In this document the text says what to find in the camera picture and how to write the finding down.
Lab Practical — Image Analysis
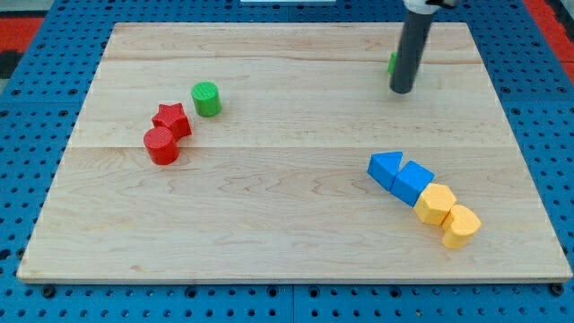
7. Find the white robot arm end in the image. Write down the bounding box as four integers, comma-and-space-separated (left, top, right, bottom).
403, 0, 459, 15

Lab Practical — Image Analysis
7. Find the wooden board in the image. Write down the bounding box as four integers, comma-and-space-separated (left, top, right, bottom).
17, 22, 572, 284

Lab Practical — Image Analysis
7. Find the blue triangle block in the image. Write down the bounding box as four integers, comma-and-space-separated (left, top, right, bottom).
367, 151, 404, 191

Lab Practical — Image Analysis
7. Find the green cylinder block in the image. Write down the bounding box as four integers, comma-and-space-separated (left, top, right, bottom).
191, 81, 222, 118

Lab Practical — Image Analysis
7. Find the red star block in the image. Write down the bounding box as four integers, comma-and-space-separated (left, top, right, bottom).
152, 102, 192, 141

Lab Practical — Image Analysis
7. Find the blue cube block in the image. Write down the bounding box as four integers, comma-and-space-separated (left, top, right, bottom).
390, 161, 435, 206

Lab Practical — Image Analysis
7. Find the red cylinder block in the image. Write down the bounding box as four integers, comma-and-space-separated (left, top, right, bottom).
143, 127, 179, 165

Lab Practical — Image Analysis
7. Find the green block behind rod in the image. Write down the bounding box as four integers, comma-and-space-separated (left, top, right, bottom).
387, 51, 397, 75

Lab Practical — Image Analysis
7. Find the yellow hexagon block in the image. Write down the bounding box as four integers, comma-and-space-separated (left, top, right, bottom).
413, 183, 457, 225

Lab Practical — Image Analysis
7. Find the yellow heart block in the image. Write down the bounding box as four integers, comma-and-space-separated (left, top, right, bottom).
441, 205, 482, 249

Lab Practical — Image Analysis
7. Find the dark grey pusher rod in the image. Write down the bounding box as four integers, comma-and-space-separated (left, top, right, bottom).
389, 10, 434, 94

